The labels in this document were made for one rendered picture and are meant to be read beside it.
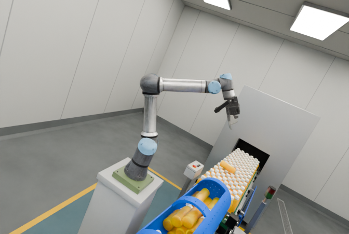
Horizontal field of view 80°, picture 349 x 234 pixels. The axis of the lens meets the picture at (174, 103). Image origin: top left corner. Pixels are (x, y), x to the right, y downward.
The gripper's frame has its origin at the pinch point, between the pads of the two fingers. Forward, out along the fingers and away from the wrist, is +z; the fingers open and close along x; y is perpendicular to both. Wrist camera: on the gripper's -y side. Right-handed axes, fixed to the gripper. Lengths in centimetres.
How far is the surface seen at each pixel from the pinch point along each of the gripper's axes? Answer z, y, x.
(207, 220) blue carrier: 42, -17, -35
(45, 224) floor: 74, -188, -10
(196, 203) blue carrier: 35, -23, -31
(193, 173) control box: 48, -44, 34
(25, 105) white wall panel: -46, -289, 72
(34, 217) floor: 66, -199, -11
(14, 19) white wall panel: -143, -225, 42
